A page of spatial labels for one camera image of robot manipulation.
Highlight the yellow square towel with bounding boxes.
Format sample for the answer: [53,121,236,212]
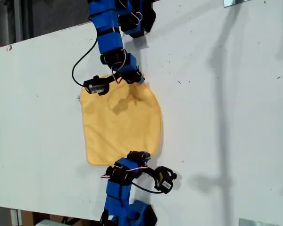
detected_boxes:
[81,73,164,166]

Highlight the white box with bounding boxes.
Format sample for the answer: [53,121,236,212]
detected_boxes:
[36,219,69,226]

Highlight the grey table leg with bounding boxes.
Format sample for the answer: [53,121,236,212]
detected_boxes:
[10,209,23,226]

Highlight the black camera stalk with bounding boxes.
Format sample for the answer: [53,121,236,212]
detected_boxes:
[141,166,160,182]
[103,72,122,86]

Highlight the black camera cable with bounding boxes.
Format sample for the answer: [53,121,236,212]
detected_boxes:
[131,180,164,194]
[71,35,100,87]

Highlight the black camera box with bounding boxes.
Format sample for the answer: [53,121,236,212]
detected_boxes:
[153,166,178,194]
[83,75,110,96]

